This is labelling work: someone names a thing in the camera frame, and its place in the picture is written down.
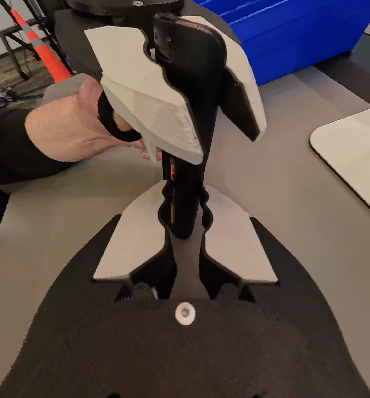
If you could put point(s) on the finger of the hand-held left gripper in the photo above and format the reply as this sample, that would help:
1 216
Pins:
135 77
250 71

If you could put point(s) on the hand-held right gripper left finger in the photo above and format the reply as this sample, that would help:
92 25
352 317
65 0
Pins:
135 242

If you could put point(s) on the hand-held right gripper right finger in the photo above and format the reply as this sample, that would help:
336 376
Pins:
234 245

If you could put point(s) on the black remote control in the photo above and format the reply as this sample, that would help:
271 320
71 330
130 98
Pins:
191 124

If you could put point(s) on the grey desk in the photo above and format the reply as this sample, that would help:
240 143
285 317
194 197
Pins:
281 186

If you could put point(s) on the black desk mat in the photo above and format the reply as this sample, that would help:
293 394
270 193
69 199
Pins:
359 71

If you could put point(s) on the person's left hand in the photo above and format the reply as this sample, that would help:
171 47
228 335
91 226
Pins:
63 130

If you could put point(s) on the orange traffic cone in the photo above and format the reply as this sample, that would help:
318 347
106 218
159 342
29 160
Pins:
44 53

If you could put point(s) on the blue plastic bin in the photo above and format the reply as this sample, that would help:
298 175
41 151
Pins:
297 37

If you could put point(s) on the black tripod stand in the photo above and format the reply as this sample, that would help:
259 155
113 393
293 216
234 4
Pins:
11 51

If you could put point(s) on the wooden document stand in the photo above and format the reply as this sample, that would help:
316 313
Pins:
353 149

